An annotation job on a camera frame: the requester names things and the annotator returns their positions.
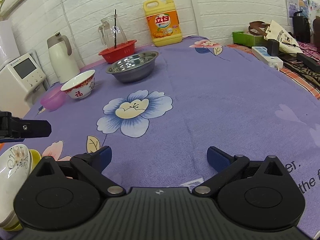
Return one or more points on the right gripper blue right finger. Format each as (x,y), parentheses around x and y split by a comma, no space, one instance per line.
(227,167)

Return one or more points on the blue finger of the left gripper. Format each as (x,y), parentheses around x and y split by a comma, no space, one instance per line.
(30,128)
(5,140)

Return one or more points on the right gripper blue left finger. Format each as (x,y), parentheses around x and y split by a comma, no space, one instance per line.
(89,168)

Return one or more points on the white floral plate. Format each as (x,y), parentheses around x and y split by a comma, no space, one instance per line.
(13,179)

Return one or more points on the yellow plastic plate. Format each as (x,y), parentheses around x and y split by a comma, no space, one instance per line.
(25,177)

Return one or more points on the purple plastic bowl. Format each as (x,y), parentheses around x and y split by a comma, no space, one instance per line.
(53,99)

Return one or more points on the white red ceramic bowl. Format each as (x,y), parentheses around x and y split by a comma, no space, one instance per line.
(80,86)

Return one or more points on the stainless steel bowl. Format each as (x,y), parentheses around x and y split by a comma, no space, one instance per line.
(134,67)

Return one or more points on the white water dispenser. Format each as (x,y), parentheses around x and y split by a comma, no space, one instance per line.
(22,84)

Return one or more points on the purple floral tablecloth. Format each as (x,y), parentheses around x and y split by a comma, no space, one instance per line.
(159,128)

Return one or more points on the white water purifier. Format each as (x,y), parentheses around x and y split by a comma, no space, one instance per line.
(8,46)

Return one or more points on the white thermos jug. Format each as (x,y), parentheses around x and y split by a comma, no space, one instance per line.
(61,57)

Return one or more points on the red plastic basket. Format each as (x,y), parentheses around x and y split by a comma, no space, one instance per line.
(112,55)

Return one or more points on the white power strip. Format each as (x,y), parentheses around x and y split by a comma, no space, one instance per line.
(262,54)

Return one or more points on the black power adapter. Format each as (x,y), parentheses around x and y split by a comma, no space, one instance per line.
(272,47)

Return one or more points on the green box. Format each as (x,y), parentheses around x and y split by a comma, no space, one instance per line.
(248,40)

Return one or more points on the glass pitcher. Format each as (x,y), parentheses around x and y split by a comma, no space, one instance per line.
(106,33)

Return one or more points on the beige tote bag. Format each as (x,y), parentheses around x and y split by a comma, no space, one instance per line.
(274,31)

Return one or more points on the yellow detergent bottle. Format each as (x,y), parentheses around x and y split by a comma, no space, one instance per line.
(163,22)

